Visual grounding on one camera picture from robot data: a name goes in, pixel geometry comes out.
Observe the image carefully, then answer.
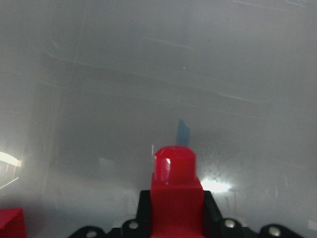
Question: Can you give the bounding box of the red block with peg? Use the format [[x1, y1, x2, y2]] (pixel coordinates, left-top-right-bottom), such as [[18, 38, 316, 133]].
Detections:
[[150, 146, 204, 238]]

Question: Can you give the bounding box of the red block in box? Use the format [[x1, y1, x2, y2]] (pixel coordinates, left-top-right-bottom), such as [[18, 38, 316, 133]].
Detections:
[[0, 208, 27, 238]]

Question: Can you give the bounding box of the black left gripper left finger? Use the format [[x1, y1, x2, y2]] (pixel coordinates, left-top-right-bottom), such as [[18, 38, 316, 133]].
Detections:
[[68, 190, 152, 238]]

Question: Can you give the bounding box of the clear plastic storage box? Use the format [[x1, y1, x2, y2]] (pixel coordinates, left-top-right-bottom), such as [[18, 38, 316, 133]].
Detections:
[[0, 0, 317, 238]]

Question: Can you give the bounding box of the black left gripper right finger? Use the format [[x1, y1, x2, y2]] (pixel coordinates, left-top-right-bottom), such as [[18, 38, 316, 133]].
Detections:
[[203, 191, 302, 238]]

